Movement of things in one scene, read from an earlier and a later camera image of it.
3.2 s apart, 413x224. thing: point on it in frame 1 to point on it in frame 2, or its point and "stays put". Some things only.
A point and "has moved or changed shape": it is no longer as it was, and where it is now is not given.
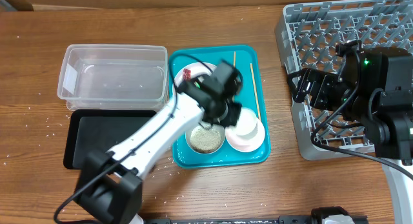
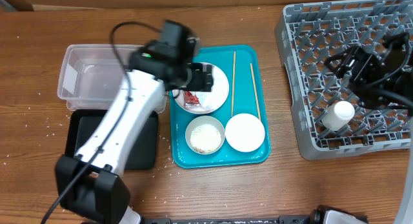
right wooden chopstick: [256, 94] stays put
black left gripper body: [226, 112] to [193, 77]
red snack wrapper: [186, 74] has moved or changed shape
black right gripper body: [328, 92] to [373, 82]
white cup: [248, 122] to [338, 116]
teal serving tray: [248, 61] stays put
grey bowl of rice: [204, 141] stays put
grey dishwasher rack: [308, 35] stays put
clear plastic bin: [113, 77] stays put
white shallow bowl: [245, 143] stays put
